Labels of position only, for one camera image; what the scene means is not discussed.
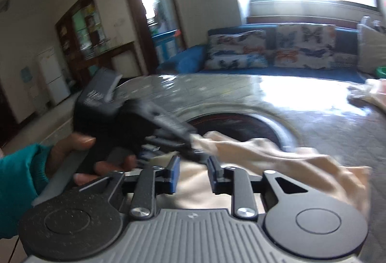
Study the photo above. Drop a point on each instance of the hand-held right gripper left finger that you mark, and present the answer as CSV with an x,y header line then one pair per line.
x,y
173,175

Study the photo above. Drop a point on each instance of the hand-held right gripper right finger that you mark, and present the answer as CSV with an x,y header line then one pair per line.
x,y
214,175

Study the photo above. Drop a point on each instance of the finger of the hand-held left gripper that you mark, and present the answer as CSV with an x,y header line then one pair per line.
x,y
175,126
169,147

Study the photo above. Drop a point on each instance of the cream sweater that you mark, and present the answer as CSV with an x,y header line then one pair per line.
x,y
271,160

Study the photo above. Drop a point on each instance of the person's left forearm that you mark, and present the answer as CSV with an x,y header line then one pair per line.
x,y
18,184

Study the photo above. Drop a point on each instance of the person's left hand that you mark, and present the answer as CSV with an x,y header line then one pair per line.
x,y
72,144

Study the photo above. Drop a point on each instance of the round black induction cooktop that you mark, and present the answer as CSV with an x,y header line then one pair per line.
x,y
241,127

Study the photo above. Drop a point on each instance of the blue sofa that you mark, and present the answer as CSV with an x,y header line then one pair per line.
x,y
187,58

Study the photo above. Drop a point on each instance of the dark wooden sideboard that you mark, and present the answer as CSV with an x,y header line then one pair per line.
x,y
120,55

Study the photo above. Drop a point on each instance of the blue cabinet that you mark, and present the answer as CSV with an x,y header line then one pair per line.
x,y
169,46

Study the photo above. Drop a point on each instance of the butterfly print cushion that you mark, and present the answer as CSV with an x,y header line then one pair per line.
x,y
235,49
301,46

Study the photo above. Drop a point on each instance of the dark wooden display cabinet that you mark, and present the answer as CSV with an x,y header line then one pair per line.
x,y
64,40

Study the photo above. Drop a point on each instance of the dark wooden doorframe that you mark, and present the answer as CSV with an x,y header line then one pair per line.
x,y
129,10

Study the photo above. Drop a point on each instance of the white plastic bag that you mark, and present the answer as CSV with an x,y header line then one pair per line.
x,y
355,91

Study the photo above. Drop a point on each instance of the pink packaged garment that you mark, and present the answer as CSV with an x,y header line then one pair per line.
x,y
375,97

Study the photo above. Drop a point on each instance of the green bowl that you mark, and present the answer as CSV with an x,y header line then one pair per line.
x,y
381,71

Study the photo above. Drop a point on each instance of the grey pillow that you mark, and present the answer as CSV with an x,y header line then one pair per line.
x,y
371,46

